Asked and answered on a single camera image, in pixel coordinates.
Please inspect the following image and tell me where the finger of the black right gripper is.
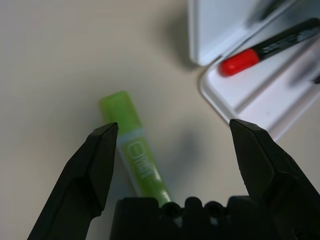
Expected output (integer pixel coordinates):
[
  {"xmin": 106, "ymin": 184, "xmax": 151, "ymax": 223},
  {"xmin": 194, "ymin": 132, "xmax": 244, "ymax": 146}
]
[
  {"xmin": 291, "ymin": 63, "xmax": 320, "ymax": 86},
  {"xmin": 246, "ymin": 0, "xmax": 288, "ymax": 27}
]

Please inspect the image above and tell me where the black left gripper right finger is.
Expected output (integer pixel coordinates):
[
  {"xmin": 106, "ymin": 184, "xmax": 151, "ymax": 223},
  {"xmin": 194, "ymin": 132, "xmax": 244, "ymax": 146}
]
[{"xmin": 229, "ymin": 118, "xmax": 320, "ymax": 240}]

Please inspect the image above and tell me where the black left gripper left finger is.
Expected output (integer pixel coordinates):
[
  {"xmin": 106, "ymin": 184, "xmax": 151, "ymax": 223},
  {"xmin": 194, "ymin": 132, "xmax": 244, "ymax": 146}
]
[{"xmin": 26, "ymin": 121, "xmax": 120, "ymax": 240}]

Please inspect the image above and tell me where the white plastic pencil case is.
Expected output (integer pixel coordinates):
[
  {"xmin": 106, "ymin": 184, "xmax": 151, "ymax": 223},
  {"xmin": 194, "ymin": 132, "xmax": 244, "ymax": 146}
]
[{"xmin": 187, "ymin": 0, "xmax": 320, "ymax": 142}]

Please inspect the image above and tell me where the black marker with red cap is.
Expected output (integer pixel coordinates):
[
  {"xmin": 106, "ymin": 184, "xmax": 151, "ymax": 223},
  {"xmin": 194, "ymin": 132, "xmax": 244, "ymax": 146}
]
[{"xmin": 219, "ymin": 17, "xmax": 320, "ymax": 78}]

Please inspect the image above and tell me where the green highlighter pen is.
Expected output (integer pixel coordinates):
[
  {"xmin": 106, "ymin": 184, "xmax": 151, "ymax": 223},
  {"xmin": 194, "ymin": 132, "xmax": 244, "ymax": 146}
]
[{"xmin": 99, "ymin": 90, "xmax": 173, "ymax": 208}]

